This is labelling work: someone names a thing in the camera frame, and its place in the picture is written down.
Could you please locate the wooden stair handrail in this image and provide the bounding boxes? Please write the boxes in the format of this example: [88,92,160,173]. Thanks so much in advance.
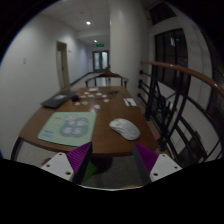
[140,60,224,98]

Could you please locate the double glass door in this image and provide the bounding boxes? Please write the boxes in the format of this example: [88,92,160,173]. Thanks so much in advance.
[92,51,109,72]

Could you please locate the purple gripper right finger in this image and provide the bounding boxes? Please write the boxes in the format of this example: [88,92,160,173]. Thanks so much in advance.
[132,141,183,186]

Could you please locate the white notepad with pen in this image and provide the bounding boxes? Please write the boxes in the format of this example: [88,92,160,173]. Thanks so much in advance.
[124,98,137,106]

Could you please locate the dark closed laptop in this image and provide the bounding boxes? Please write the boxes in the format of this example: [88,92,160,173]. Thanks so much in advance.
[41,91,77,109]

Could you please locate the wooden side door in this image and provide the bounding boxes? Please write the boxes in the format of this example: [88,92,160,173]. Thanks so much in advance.
[56,41,70,89]

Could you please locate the small dark box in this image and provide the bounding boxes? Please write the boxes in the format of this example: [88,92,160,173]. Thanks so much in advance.
[71,95,80,102]

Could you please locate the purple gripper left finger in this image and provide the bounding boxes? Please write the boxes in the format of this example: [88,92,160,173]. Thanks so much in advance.
[41,141,93,185]

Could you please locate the black metal railing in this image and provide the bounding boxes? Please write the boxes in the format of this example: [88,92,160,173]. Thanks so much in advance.
[138,62,224,167]

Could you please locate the wooden chair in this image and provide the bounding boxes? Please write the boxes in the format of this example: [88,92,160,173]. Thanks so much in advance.
[85,69,129,87]

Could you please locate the light green mouse pad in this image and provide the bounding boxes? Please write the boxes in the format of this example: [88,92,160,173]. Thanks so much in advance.
[38,112,96,147]

